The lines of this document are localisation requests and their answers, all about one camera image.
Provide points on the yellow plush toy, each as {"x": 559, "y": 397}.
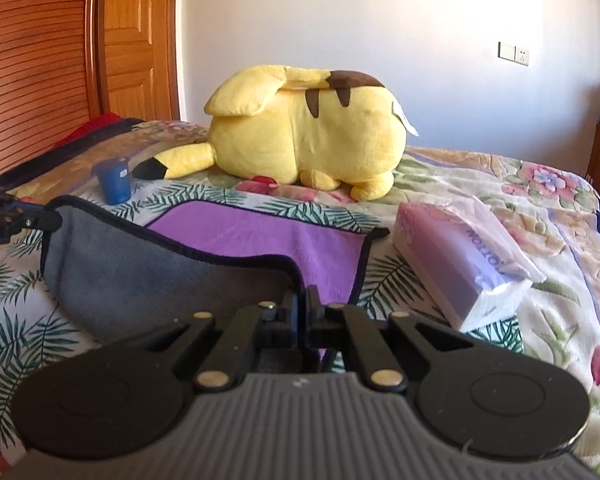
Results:
{"x": 300, "y": 125}

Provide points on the white wall socket plate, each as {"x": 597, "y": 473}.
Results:
{"x": 513, "y": 52}

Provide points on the wooden louvered wardrobe door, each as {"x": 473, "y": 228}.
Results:
{"x": 30, "y": 60}

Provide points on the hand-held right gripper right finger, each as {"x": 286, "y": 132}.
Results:
{"x": 314, "y": 318}

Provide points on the blue plastic cup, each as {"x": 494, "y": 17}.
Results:
{"x": 114, "y": 180}

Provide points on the wooden panel door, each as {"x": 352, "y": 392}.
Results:
{"x": 139, "y": 40}

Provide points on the red cloth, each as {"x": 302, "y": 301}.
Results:
{"x": 91, "y": 128}

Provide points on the grey and purple towel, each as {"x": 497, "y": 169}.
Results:
{"x": 220, "y": 260}

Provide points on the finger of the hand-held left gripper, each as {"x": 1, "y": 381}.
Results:
{"x": 34, "y": 215}

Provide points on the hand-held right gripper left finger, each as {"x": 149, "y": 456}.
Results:
{"x": 286, "y": 321}

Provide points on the purple tissue pack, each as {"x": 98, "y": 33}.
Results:
{"x": 460, "y": 265}

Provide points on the floral bed blanket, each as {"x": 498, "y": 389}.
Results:
{"x": 530, "y": 240}

